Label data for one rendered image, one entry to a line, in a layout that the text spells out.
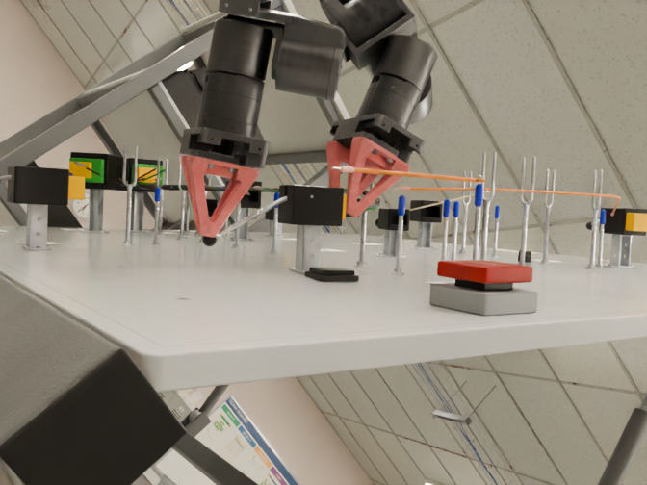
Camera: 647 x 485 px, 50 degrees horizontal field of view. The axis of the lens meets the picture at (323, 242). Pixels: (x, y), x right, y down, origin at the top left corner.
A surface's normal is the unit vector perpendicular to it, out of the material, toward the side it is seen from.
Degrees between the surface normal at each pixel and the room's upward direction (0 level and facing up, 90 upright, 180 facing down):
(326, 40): 130
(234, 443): 89
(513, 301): 90
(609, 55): 180
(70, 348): 90
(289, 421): 90
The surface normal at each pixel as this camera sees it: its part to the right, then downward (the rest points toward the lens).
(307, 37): -0.07, 0.33
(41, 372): -0.46, -0.80
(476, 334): 0.56, 0.07
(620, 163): -0.69, 0.59
